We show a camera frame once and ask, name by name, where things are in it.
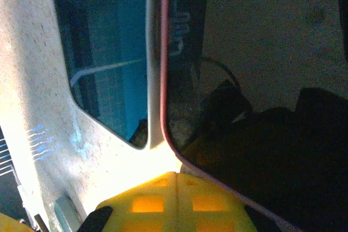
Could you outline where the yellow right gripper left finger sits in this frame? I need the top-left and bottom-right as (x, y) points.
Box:
(81, 171), (178, 232)

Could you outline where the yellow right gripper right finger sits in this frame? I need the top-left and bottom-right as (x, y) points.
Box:
(176, 172), (274, 232)

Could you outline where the black smartphone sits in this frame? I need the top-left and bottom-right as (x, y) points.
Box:
(165, 0), (348, 232)
(49, 0), (150, 151)

